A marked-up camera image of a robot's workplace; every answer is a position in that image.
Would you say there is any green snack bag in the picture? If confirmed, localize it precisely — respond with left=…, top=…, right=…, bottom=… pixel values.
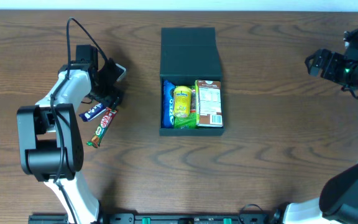
left=174, top=86, right=196, bottom=129

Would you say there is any purple Dairy Milk bar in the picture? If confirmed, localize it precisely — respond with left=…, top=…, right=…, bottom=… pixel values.
left=78, top=103, right=106, bottom=122

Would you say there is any dark green folding box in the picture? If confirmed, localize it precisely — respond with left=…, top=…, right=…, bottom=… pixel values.
left=158, top=27, right=226, bottom=137

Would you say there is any yellow plastic jar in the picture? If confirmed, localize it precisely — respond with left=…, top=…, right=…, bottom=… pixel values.
left=173, top=86, right=191, bottom=118

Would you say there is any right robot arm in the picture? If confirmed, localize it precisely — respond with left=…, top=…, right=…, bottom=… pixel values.
left=280, top=49, right=358, bottom=223

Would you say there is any red KitKat bar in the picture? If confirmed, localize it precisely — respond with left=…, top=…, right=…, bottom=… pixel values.
left=86, top=108, right=118, bottom=148

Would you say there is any blue Oreo cookie pack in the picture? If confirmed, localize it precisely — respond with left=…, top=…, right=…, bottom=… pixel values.
left=162, top=80, right=175, bottom=128

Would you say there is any brown white carton box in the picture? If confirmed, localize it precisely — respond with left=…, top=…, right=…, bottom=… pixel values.
left=195, top=80, right=223, bottom=128

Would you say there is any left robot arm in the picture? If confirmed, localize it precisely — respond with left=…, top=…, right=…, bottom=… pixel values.
left=16, top=61, right=126, bottom=223

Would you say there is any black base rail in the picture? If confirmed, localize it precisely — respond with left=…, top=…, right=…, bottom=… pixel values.
left=28, top=212, right=284, bottom=224

